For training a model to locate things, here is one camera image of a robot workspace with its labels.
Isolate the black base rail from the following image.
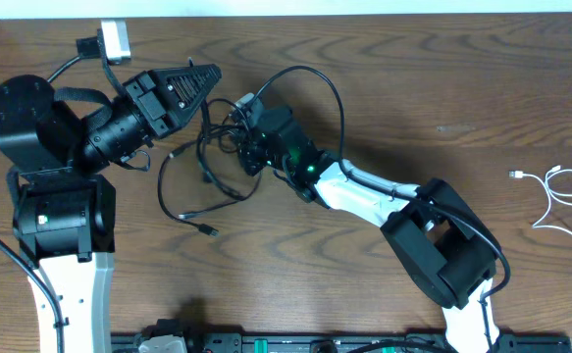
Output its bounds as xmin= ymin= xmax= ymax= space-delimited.
xmin=111 ymin=330 xmax=572 ymax=353

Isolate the white USB cable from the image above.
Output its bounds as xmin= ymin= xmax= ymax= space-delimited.
xmin=507 ymin=165 xmax=572 ymax=249

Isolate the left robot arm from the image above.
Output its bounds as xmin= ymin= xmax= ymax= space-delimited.
xmin=0 ymin=64 xmax=222 ymax=352

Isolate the black USB cable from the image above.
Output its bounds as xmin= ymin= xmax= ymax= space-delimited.
xmin=156 ymin=97 xmax=263 ymax=238

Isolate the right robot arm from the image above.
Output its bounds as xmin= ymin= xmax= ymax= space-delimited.
xmin=232 ymin=93 xmax=505 ymax=352

